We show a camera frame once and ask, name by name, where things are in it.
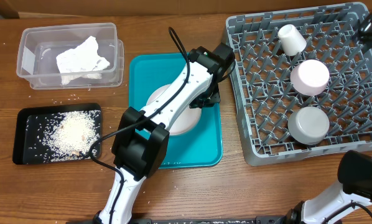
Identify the small pink bowl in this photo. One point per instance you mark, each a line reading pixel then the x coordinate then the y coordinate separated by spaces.
pixel 310 77

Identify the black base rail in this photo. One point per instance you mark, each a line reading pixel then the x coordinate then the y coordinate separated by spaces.
pixel 257 220

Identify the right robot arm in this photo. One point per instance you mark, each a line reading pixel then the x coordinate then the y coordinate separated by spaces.
pixel 352 190

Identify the pile of rice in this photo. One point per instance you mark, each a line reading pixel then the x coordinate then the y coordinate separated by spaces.
pixel 58 137

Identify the large white plate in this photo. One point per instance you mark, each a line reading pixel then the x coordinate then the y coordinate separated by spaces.
pixel 187 120

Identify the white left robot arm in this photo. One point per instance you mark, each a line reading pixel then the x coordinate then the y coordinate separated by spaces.
pixel 140 143

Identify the black tray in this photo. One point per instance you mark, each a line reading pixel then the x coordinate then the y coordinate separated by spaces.
pixel 19 139

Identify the white napkin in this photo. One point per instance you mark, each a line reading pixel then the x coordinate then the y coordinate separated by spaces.
pixel 84 58

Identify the cream cup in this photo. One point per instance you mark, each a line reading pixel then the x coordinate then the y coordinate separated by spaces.
pixel 292 41

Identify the grey dishwasher rack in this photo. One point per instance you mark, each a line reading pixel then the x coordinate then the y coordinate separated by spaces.
pixel 265 96

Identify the clear plastic bin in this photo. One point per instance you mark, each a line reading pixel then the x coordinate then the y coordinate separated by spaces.
pixel 39 46

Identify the teal serving tray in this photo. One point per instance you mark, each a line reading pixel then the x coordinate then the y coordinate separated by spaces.
pixel 201 146

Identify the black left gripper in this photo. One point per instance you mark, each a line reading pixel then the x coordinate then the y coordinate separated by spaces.
pixel 215 97

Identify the grey bowl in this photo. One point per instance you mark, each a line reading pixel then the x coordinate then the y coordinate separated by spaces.
pixel 308 125

